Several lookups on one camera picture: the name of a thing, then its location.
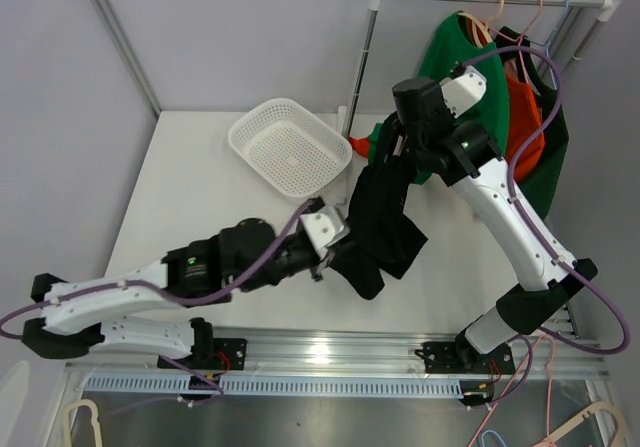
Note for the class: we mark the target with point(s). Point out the beige hanger bottom right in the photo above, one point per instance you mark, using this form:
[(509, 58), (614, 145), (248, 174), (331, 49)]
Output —
[(592, 412)]

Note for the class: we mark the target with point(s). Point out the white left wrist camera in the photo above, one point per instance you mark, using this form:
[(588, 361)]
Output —
[(324, 226)]

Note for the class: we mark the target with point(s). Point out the black t shirt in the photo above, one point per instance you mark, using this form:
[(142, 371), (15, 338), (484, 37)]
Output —
[(382, 238)]

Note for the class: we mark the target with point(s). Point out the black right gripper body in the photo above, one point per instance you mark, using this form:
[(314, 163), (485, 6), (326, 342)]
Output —
[(411, 148)]

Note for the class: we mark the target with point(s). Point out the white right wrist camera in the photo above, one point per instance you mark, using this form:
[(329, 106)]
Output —
[(463, 89)]

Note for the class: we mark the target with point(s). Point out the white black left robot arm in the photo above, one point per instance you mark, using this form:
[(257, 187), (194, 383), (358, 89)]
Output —
[(104, 314)]

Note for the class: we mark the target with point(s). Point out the white metal clothes rack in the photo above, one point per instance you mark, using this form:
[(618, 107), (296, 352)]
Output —
[(606, 8)]

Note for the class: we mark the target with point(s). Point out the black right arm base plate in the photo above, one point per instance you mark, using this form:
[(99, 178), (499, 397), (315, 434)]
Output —
[(446, 357)]

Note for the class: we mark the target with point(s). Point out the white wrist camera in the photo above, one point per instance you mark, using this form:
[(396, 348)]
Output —
[(324, 226), (463, 89)]

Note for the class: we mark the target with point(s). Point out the white slotted cable duct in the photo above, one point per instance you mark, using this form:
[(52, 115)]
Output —
[(279, 386)]

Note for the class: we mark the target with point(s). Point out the orange t shirt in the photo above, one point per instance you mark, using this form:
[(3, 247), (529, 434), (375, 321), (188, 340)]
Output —
[(524, 120)]

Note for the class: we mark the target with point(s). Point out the aluminium mounting rail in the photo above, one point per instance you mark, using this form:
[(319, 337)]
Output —
[(309, 353)]

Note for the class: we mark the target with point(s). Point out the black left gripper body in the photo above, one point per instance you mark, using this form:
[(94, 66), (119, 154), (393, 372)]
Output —
[(313, 264)]

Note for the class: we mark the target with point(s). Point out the dark green t shirt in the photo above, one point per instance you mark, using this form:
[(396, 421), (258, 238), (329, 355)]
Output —
[(539, 187)]

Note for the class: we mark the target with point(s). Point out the pink wire hanger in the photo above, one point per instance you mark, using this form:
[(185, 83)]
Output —
[(517, 68)]

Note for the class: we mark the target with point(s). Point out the beige hanger under green shirt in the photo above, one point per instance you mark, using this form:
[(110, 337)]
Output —
[(478, 30)]

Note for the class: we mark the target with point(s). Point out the white perforated plastic basket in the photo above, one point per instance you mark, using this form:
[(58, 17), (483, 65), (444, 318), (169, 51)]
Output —
[(292, 149)]

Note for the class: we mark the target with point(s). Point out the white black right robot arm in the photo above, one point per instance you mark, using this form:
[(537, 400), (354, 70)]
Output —
[(548, 275)]

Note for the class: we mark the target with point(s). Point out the blue wire hanger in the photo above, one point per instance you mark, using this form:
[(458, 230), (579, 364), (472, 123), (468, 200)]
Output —
[(547, 44)]

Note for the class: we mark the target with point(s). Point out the blue hanger bottom right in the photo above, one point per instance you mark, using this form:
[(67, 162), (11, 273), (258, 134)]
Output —
[(491, 437)]

